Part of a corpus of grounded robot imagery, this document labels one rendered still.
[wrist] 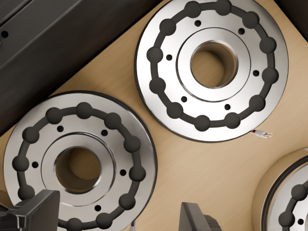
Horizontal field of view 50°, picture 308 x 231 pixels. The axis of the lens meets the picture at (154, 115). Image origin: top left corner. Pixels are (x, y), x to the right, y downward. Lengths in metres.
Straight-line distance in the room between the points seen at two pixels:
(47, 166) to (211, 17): 0.14
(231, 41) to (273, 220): 0.12
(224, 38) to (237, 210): 0.13
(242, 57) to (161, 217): 0.13
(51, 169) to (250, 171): 0.15
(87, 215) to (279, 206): 0.13
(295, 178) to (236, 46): 0.10
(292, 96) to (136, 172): 0.13
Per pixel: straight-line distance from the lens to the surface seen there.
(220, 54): 0.25
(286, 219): 0.25
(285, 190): 0.24
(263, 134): 0.22
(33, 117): 0.23
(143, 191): 0.22
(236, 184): 0.26
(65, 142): 0.22
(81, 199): 0.22
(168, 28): 0.23
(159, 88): 0.22
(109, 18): 0.21
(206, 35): 0.22
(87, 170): 0.26
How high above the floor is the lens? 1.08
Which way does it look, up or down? 88 degrees down
